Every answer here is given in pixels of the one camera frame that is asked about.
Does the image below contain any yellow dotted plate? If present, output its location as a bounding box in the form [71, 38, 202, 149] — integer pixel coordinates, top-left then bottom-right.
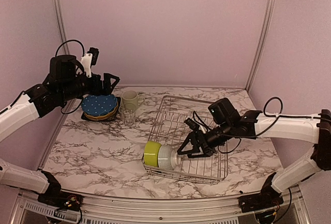
[82, 106, 118, 121]

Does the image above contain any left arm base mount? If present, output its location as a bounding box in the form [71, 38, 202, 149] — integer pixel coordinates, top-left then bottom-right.
[38, 191, 83, 212]

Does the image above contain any blue dotted plate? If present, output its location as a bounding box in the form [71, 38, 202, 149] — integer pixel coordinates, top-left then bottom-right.
[81, 94, 117, 116]

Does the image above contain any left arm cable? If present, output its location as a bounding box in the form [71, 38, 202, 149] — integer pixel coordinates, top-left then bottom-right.
[55, 39, 86, 115]

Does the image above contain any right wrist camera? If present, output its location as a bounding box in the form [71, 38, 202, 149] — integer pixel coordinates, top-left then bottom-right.
[184, 118, 208, 134]

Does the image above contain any left aluminium frame post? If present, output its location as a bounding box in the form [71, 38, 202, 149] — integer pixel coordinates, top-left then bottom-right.
[52, 0, 67, 43]

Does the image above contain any lime green bowl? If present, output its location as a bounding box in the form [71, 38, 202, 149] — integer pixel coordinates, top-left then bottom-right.
[144, 141, 161, 167]

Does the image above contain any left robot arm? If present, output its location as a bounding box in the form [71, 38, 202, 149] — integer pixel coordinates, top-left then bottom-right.
[1, 53, 120, 206]

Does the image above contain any black floral square plate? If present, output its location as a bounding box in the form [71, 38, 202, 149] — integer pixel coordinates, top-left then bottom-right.
[81, 97, 122, 122]

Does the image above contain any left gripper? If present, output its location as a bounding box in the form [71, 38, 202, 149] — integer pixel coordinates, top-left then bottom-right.
[58, 71, 118, 102]

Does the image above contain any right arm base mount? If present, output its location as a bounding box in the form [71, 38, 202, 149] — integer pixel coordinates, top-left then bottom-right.
[238, 191, 284, 213]

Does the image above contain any aluminium frame post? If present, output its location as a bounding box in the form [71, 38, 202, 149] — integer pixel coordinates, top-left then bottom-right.
[52, 0, 67, 43]
[245, 0, 276, 93]

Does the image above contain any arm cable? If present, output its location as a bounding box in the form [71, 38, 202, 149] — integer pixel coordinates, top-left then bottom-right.
[192, 96, 284, 155]
[55, 39, 86, 115]

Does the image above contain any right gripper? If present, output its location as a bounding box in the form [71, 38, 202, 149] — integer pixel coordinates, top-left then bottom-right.
[177, 120, 234, 157]

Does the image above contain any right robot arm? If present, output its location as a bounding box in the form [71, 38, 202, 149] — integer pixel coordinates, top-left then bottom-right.
[177, 98, 330, 213]

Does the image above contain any white striped bowl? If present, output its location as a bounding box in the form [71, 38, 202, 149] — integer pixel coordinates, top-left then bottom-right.
[158, 145, 182, 170]

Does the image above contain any clear glass cup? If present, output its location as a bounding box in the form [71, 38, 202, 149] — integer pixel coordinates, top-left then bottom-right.
[119, 103, 137, 126]

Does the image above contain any right aluminium frame post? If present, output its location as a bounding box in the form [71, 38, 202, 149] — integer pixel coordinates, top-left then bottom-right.
[245, 0, 276, 93]

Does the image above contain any pale green mug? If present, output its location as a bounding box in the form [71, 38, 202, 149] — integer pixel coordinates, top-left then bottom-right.
[121, 91, 145, 109]

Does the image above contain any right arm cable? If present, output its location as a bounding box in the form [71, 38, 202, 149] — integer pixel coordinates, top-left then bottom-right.
[192, 96, 284, 155]

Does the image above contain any wire dish rack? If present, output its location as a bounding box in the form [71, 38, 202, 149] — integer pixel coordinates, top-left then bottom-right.
[141, 95, 228, 183]

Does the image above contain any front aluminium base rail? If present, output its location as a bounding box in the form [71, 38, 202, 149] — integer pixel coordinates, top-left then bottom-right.
[9, 186, 311, 223]

